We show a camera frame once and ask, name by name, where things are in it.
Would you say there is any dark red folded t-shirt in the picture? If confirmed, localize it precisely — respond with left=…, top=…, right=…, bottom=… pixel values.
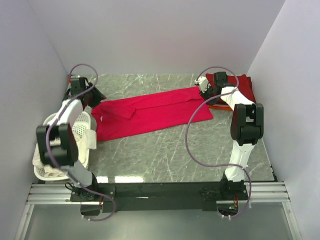
left=205, top=73, right=251, bottom=100

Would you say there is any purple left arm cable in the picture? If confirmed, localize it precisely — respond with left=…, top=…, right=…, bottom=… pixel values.
left=44, top=63, right=117, bottom=223

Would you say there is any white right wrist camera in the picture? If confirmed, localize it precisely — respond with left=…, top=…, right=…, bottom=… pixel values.
left=194, top=76, right=210, bottom=93

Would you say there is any cream cloth in basket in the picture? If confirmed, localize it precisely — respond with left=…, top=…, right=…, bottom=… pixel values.
left=32, top=129, right=97, bottom=181

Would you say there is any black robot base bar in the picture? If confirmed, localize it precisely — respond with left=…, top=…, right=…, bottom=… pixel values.
left=70, top=180, right=249, bottom=213

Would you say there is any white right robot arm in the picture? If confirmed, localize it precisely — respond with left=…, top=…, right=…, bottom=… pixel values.
left=194, top=71, right=264, bottom=198

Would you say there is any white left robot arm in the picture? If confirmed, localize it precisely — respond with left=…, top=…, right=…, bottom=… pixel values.
left=36, top=75, right=106, bottom=201

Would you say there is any hot pink t-shirt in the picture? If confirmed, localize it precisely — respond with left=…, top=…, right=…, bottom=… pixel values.
left=91, top=86, right=213, bottom=142

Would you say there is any aluminium frame rail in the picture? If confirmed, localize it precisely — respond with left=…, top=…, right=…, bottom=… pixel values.
left=15, top=179, right=302, bottom=240

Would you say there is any white plastic laundry basket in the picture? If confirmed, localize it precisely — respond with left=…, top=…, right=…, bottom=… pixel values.
left=33, top=110, right=94, bottom=181

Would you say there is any maroon folded t-shirt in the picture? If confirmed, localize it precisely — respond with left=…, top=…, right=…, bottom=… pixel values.
left=247, top=76, right=257, bottom=103

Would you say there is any orange folded t-shirt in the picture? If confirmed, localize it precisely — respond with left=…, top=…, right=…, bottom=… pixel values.
left=208, top=104, right=233, bottom=111

